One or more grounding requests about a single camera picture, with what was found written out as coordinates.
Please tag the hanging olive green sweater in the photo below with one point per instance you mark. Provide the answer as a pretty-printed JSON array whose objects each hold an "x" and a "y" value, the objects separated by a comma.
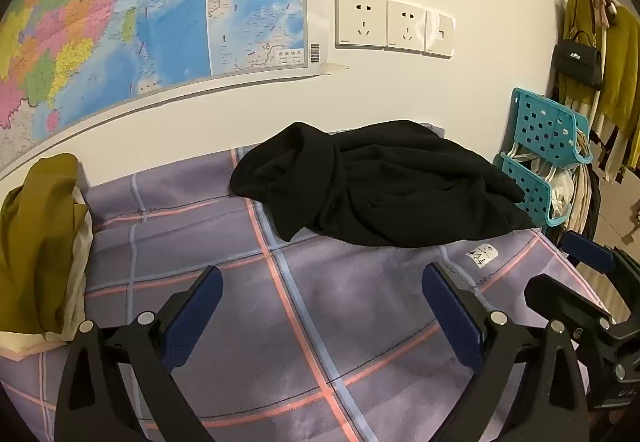
[{"x": 620, "y": 71}]

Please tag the white fabric care label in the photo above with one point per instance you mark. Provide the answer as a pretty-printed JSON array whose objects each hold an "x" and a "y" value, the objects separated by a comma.
[{"x": 482, "y": 256}]

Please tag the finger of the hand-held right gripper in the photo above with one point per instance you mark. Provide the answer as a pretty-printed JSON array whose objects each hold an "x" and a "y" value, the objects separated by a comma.
[
  {"x": 560, "y": 302},
  {"x": 587, "y": 252}
]

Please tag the colourful wall map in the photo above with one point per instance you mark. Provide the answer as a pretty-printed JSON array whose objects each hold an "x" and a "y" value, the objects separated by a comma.
[{"x": 125, "y": 11}]

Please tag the black garment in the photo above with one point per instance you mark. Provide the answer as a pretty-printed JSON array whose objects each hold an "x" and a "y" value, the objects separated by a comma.
[{"x": 380, "y": 182}]

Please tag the black handbag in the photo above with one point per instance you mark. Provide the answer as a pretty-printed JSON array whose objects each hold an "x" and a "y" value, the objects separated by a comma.
[{"x": 577, "y": 59}]

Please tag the teal plastic storage baskets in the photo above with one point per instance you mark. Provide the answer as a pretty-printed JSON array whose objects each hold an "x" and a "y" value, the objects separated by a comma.
[{"x": 580, "y": 192}]

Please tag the white wall power socket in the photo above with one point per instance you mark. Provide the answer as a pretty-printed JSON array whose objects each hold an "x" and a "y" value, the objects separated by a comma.
[
  {"x": 361, "y": 20},
  {"x": 406, "y": 26}
]

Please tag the plaid purple bedsheet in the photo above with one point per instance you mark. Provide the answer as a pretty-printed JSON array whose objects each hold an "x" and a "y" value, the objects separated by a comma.
[{"x": 310, "y": 302}]

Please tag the olive yellow cloth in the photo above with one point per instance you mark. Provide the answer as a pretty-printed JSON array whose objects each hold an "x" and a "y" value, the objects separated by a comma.
[{"x": 35, "y": 242}]

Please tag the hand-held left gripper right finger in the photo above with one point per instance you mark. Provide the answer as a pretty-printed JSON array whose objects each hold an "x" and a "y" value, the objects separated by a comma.
[{"x": 452, "y": 317}]

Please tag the blue perforated plastic basket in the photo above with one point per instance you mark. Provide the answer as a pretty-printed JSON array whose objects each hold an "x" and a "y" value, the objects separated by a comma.
[
  {"x": 545, "y": 124},
  {"x": 530, "y": 192}
]

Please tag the hanging striped garment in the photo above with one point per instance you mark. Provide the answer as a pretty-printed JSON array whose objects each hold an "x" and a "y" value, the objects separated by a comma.
[{"x": 617, "y": 151}]

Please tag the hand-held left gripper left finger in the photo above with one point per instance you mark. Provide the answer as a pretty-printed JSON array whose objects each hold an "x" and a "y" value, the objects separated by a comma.
[{"x": 192, "y": 317}]

